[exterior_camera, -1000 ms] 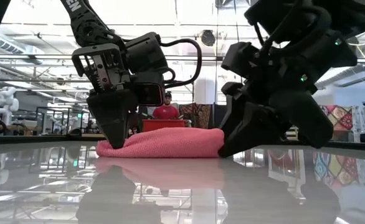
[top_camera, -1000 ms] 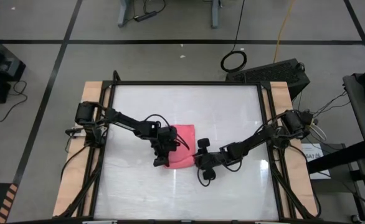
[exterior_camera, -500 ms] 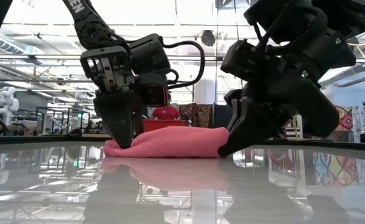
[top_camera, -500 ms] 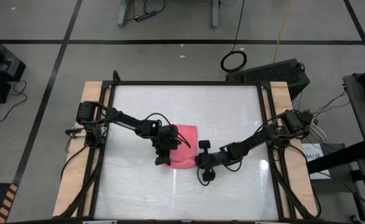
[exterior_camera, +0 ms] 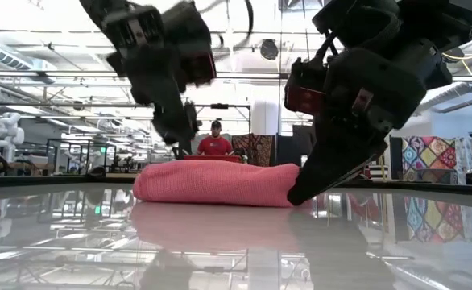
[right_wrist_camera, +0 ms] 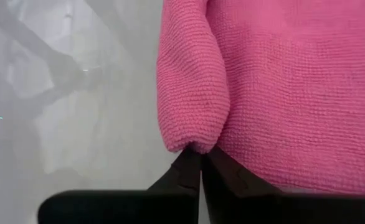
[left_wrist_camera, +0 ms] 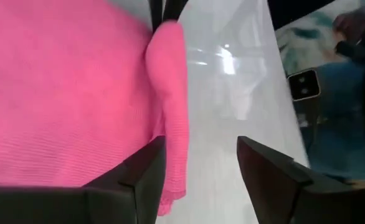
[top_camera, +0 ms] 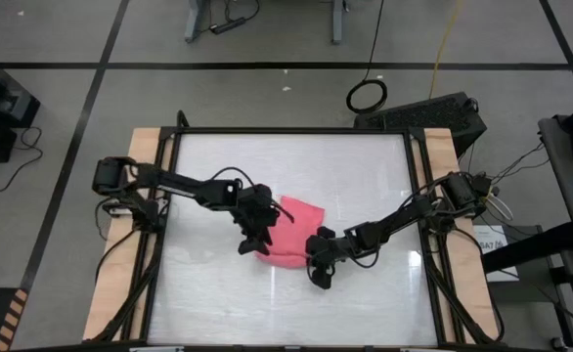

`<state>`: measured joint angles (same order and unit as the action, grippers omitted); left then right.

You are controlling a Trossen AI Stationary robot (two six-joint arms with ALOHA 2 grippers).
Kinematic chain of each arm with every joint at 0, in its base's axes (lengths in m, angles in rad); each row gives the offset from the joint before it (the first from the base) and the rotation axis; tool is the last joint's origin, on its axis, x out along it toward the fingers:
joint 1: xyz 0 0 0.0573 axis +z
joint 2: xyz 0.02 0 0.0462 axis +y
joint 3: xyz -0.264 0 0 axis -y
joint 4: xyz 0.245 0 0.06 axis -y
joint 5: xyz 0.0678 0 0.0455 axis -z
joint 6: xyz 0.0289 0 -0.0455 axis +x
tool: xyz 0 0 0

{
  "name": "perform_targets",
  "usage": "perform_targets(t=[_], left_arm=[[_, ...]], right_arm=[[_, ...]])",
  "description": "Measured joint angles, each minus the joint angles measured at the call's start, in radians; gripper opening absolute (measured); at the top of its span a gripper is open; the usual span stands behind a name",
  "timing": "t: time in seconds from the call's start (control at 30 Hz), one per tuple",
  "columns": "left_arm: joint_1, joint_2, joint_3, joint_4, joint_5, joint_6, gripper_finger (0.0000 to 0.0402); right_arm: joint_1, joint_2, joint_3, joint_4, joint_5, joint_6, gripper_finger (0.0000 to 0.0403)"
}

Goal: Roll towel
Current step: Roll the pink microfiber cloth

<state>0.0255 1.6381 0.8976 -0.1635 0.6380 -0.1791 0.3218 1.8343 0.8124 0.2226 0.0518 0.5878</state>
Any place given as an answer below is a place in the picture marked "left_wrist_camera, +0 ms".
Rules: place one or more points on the black two-lens camera box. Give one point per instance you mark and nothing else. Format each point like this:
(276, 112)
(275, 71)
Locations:
(304, 85)

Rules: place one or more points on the pink knitted towel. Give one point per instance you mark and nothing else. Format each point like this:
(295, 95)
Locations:
(70, 93)

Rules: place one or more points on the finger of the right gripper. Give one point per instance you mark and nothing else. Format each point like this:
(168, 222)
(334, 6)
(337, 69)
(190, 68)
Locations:
(173, 9)
(156, 12)

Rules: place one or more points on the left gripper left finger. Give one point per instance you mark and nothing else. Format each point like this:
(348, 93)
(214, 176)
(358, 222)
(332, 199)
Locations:
(107, 202)

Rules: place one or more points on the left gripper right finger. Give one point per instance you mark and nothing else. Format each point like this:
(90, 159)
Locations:
(288, 196)

